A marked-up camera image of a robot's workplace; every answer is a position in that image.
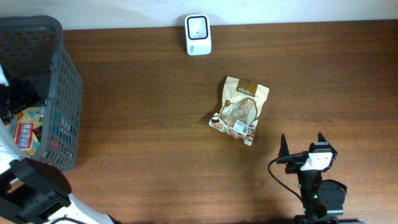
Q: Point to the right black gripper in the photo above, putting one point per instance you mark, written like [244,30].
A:
[293,166]

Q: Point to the grey plastic mesh basket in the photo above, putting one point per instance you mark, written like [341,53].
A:
[41,73]

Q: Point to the white barcode scanner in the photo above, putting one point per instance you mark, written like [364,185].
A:
[198,34]

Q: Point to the beige PanTree snack pouch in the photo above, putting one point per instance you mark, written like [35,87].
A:
[242,103]

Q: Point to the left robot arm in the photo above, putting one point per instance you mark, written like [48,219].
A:
[36,192]

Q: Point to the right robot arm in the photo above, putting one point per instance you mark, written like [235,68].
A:
[322,199]

